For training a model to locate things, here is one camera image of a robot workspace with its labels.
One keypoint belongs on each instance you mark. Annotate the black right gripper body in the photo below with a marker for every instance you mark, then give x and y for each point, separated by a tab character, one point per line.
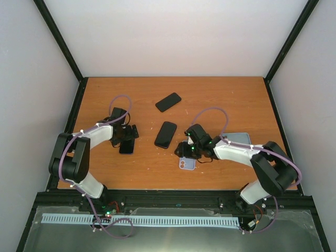
192	153

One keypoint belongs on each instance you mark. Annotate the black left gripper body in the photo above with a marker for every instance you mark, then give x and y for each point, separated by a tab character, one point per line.
125	135

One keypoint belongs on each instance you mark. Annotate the lavender phone case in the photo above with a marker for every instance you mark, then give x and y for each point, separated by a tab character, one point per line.
187	164

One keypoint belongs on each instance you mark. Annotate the blue phone black screen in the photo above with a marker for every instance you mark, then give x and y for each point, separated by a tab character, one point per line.
127	147

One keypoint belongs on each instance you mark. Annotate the purple phone black screen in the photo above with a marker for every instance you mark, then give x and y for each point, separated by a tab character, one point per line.
165	135

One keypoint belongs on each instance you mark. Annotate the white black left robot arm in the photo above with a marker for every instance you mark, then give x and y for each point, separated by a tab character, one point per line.
71	154

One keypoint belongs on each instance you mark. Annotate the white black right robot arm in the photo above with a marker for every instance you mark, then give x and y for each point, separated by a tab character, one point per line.
274	170

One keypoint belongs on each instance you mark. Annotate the black phone on table top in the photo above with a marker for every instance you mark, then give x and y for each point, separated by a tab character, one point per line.
168	102

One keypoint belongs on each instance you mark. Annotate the light blue phone case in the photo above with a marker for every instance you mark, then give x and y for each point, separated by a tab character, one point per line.
239	137

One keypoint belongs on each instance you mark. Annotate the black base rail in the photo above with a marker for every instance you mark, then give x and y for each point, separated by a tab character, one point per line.
223	202

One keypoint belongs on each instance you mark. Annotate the light blue cable duct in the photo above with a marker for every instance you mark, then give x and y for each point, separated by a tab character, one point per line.
142	221

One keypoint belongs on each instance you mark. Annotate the black left frame post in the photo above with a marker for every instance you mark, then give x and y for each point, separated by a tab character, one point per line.
53	28

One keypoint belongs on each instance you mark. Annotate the black frame post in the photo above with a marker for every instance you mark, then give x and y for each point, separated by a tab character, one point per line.
294	33
53	28

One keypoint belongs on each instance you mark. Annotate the black right frame post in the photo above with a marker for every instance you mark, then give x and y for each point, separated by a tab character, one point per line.
294	33

